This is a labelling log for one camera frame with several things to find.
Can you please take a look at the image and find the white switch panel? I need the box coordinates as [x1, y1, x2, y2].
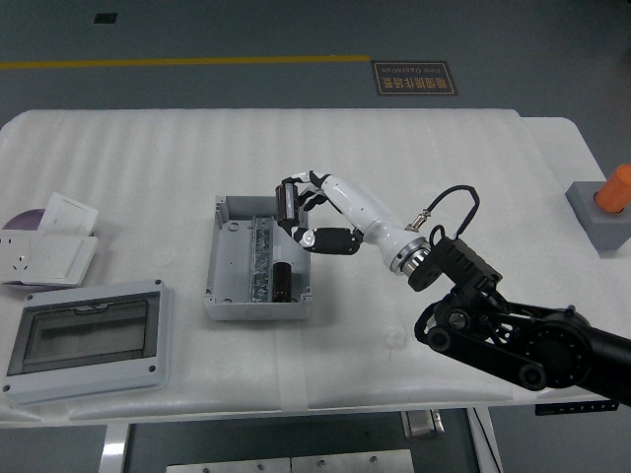
[18, 233, 101, 289]
[37, 192, 101, 236]

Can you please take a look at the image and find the metal DIN rail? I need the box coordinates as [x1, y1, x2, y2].
[248, 215, 276, 304]

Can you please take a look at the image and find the grey block stand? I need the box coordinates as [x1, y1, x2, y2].
[565, 180, 631, 254]

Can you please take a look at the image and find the white wall socket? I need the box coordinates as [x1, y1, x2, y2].
[0, 233, 41, 284]

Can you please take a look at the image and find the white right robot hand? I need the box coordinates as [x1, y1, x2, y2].
[279, 169, 421, 271]

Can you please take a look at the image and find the open grey junction box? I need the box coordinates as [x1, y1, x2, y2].
[202, 194, 316, 322]

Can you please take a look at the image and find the white foam mat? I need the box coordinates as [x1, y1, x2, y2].
[0, 107, 539, 426]

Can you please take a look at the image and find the brown floor sign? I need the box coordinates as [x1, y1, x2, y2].
[370, 60, 460, 98]

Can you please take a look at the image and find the purple disc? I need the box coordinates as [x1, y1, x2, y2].
[1, 208, 49, 232]

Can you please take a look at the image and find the clear tape strip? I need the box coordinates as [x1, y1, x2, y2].
[274, 330, 311, 412]
[506, 378, 539, 403]

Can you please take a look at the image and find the grey cover with clear window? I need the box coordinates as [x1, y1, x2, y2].
[0, 279, 175, 408]

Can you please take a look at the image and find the table control panel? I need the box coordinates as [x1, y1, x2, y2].
[534, 400, 621, 416]

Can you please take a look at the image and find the grey metal plate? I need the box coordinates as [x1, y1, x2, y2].
[290, 453, 415, 473]
[166, 455, 293, 473]

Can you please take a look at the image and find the metal bracket under table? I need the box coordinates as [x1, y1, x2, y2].
[400, 409, 446, 440]

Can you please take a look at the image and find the orange cylinder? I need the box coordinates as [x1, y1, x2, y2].
[593, 165, 631, 215]

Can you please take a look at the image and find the white table leg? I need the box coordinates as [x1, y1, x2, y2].
[466, 406, 505, 473]
[100, 423, 133, 473]

